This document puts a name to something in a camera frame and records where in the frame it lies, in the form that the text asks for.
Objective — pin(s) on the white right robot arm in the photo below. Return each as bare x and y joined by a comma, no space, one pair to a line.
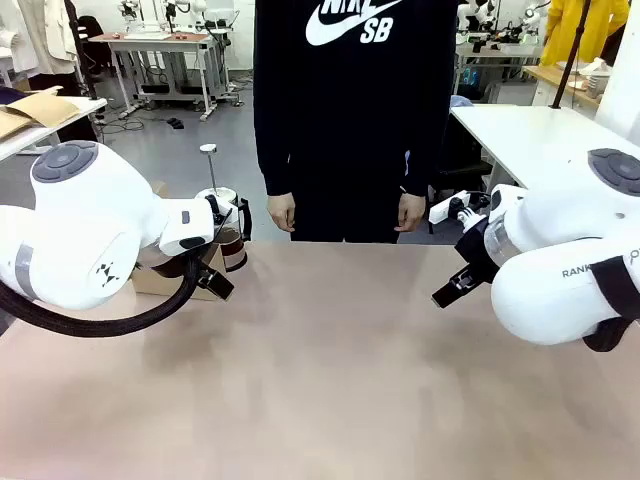
550,225

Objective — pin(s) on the grey workbench with brown mat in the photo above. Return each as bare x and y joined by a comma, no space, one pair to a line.
160,45

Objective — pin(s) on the black office chair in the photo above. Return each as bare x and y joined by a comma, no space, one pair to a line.
92,40

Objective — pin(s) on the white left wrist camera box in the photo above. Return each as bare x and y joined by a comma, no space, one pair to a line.
227,206

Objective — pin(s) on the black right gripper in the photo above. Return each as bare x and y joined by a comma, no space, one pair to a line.
477,250

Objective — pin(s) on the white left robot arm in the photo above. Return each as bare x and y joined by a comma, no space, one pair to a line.
75,225

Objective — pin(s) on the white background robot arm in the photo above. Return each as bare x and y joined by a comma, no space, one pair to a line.
192,7

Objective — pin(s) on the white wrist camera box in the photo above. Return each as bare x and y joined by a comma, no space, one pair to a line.
440,210
227,206

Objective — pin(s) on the white table with papers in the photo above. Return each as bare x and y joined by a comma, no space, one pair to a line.
30,142

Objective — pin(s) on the white background workbench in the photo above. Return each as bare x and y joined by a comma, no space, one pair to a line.
500,50

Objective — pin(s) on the person in black hoodie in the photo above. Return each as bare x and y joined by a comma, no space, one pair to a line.
350,125

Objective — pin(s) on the person's right forearm black sleeve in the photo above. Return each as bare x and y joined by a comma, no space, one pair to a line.
275,160

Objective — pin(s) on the small black floor object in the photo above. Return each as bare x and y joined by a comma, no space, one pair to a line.
176,124

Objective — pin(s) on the person's right hand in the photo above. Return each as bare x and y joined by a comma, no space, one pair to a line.
281,212

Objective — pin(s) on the person's left hand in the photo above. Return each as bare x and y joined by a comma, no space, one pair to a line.
411,212

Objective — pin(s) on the person's left forearm black sleeve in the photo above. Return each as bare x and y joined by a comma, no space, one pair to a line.
422,160

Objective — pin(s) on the person in yellow jacket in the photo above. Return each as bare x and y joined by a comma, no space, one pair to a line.
600,30

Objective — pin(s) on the wooden side table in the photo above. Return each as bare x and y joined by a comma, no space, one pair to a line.
550,80

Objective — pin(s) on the large white table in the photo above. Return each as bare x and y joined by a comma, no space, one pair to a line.
530,130

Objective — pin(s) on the brown paper envelope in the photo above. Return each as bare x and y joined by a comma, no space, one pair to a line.
47,107
10,122

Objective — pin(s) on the black stand pole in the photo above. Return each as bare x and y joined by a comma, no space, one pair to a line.
82,60

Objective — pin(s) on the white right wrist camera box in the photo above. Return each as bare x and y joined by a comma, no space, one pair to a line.
440,210

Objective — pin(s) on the glass french press coffee maker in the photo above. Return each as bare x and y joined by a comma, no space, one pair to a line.
235,250

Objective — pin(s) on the white hanging lab coats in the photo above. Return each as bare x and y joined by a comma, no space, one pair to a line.
35,35

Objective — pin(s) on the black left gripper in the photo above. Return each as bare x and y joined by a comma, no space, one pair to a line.
165,262

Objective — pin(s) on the brown cardboard cup carrier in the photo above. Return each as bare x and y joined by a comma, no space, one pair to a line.
150,286

